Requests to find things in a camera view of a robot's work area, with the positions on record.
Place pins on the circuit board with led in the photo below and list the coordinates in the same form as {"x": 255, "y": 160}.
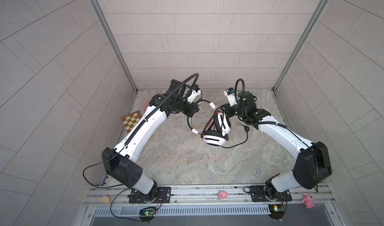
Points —
{"x": 277, "y": 212}
{"x": 147, "y": 214}

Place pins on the pink pig toy centre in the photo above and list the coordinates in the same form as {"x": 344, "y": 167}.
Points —
{"x": 222, "y": 195}

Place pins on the pink pig toy right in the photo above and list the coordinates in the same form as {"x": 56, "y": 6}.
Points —
{"x": 308, "y": 201}

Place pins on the white black headphones with cable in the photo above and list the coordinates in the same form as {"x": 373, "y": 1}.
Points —
{"x": 216, "y": 131}

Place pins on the wooden folding chess board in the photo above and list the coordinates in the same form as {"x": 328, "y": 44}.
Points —
{"x": 131, "y": 120}

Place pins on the left circuit board with led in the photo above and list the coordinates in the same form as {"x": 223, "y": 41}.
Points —
{"x": 147, "y": 214}

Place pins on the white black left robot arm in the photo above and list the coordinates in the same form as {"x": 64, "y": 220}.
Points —
{"x": 120, "y": 161}

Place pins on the right circuit board with led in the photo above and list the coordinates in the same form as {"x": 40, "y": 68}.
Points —
{"x": 277, "y": 212}

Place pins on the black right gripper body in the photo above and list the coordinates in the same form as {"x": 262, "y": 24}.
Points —
{"x": 235, "y": 110}

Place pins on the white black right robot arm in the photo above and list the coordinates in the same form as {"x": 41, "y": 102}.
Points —
{"x": 312, "y": 164}

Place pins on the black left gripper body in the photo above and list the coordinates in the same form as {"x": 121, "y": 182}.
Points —
{"x": 187, "y": 108}

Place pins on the beige wooden piece on rail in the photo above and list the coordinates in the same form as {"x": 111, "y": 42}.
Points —
{"x": 105, "y": 200}

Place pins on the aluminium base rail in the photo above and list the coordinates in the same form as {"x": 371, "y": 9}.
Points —
{"x": 202, "y": 200}

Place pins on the pink headphones with cable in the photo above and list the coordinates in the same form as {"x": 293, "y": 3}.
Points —
{"x": 146, "y": 104}

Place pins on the pink pig toy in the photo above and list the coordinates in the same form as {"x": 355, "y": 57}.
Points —
{"x": 308, "y": 201}
{"x": 222, "y": 195}

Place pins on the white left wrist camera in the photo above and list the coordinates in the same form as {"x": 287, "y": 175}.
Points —
{"x": 196, "y": 91}

